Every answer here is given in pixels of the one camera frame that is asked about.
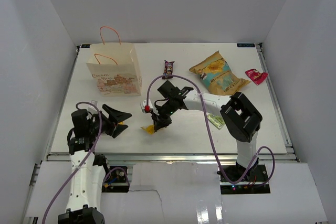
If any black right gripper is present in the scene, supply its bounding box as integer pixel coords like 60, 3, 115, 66
151, 98, 177, 131

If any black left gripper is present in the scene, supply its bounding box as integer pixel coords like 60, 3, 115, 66
88, 104, 131, 138

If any yellow snack packet barcode side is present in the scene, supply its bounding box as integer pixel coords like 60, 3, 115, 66
141, 125, 155, 134

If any green snack packet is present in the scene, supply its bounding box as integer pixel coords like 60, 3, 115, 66
207, 113, 225, 130

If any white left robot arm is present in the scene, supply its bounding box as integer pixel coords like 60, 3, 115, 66
58, 104, 132, 223

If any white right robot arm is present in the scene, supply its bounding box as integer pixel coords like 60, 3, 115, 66
151, 81, 263, 182

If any cream bear paper bag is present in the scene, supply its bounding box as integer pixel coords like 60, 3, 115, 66
87, 26, 142, 97

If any tan popcorn chips bag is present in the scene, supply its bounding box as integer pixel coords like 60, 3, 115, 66
189, 51, 250, 95

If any brown M&M's packet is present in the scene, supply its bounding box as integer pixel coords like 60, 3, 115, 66
162, 60, 174, 80

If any small pink candy packet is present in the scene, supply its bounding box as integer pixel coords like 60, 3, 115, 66
245, 68, 268, 86

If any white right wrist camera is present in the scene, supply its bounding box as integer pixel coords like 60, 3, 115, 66
140, 99, 153, 113

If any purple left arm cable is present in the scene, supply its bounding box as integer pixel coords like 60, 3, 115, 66
41, 101, 130, 224

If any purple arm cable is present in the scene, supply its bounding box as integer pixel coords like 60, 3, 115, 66
41, 101, 130, 224
146, 74, 276, 185

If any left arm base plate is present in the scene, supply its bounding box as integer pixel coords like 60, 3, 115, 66
102, 166, 129, 193

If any aluminium table frame rail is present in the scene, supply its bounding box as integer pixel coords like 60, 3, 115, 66
47, 153, 297, 162

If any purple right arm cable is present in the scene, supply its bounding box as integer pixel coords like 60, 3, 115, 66
146, 74, 276, 185

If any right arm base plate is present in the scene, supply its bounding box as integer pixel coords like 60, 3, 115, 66
222, 165, 268, 185

